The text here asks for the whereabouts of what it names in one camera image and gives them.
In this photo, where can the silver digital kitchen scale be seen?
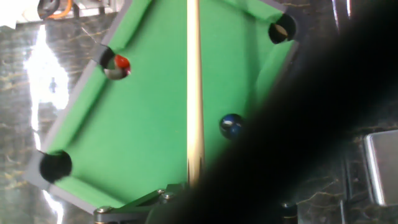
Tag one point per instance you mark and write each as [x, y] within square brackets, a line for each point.
[385, 168]

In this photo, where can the dark red pool ball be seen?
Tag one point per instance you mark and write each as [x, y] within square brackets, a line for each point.
[119, 63]

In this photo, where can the green mini pool table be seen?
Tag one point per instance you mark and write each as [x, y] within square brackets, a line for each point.
[140, 124]

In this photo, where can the wooden pool cue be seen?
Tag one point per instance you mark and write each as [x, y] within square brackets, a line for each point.
[194, 93]

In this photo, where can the blue pool ball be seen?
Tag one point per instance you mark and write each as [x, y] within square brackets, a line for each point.
[230, 126]

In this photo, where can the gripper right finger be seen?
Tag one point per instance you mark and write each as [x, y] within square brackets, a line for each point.
[289, 214]

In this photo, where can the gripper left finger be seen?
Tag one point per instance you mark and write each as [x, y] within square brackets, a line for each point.
[136, 208]

